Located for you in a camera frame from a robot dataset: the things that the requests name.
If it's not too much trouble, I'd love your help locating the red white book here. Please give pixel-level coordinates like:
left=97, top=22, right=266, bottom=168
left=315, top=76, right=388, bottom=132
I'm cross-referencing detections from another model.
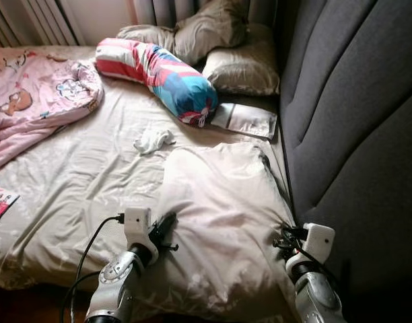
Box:
left=0, top=186, right=20, bottom=227

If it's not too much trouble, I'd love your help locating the pink cartoon print blanket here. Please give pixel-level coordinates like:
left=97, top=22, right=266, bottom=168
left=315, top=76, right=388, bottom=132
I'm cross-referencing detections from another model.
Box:
left=0, top=47, right=104, bottom=174

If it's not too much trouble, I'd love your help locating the large beige pillow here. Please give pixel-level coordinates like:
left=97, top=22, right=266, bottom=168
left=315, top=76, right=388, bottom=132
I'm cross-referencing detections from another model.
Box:
left=135, top=141, right=298, bottom=322

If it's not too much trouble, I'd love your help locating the white crumpled cloth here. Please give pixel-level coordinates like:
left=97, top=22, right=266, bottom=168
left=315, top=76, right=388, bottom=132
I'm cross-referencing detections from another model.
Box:
left=133, top=128, right=176, bottom=155

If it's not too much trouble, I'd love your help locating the bed with beige sheet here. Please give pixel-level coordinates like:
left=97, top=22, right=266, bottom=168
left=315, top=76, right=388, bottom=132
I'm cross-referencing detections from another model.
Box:
left=0, top=44, right=291, bottom=323

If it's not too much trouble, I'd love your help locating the dark grey padded headboard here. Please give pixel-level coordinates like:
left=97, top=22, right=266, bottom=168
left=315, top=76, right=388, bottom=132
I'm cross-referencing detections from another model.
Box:
left=277, top=0, right=412, bottom=323

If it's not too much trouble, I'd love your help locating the white plastic packet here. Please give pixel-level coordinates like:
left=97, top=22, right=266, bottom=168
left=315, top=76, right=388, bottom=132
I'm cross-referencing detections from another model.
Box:
left=209, top=102, right=279, bottom=140

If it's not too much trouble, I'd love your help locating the striped red blue bolster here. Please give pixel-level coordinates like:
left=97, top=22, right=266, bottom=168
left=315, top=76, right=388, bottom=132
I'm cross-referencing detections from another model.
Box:
left=95, top=38, right=219, bottom=127

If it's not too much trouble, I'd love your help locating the beige plump pillow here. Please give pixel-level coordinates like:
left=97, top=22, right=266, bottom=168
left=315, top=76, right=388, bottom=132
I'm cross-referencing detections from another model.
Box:
left=203, top=24, right=281, bottom=96

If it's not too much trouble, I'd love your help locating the beige flat pillow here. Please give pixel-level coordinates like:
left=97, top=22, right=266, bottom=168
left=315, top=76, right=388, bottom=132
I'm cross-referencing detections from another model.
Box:
left=117, top=24, right=180, bottom=48

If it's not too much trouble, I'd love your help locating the beige crumpled pillow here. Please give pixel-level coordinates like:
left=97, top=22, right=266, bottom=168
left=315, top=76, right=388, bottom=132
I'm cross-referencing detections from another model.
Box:
left=172, top=0, right=250, bottom=67

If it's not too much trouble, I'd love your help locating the grey pleated curtain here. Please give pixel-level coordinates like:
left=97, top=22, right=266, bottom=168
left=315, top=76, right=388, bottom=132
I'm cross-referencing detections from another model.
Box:
left=0, top=0, right=82, bottom=48
left=129, top=0, right=281, bottom=31

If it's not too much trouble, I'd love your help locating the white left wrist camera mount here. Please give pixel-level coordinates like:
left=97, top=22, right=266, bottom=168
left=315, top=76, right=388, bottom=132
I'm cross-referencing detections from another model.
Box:
left=123, top=207, right=160, bottom=253

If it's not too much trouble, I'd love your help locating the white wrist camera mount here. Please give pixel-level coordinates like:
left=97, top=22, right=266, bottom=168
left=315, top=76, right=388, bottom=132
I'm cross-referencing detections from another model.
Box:
left=297, top=223, right=336, bottom=266
left=123, top=207, right=160, bottom=253

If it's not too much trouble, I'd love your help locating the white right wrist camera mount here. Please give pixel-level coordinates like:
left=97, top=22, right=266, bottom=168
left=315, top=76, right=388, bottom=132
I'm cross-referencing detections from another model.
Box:
left=297, top=223, right=336, bottom=266

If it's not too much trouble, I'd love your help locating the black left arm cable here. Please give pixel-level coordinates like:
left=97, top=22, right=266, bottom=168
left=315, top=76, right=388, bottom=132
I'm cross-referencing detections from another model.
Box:
left=60, top=214, right=126, bottom=323

